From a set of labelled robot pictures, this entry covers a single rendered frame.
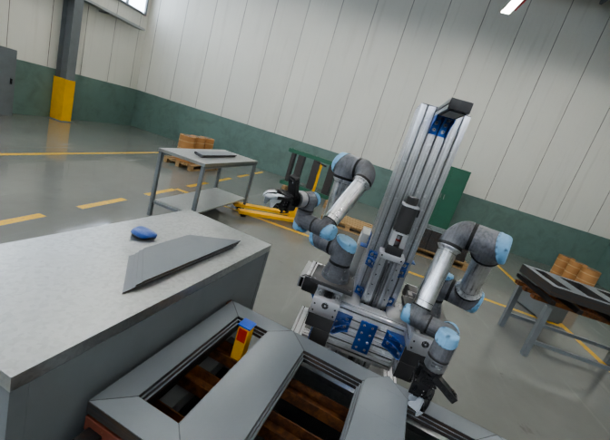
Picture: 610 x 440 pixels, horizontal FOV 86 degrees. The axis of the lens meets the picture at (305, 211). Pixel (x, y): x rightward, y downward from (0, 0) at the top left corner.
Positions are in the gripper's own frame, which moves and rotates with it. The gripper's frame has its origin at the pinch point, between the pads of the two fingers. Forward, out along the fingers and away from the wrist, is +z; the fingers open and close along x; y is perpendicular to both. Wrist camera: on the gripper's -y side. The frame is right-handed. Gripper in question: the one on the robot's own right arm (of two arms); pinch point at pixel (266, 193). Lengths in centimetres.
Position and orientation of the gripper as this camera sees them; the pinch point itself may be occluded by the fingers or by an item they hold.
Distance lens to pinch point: 130.3
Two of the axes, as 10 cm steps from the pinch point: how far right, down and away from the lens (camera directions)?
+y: -3.9, 8.7, 3.1
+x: -7.1, -4.9, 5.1
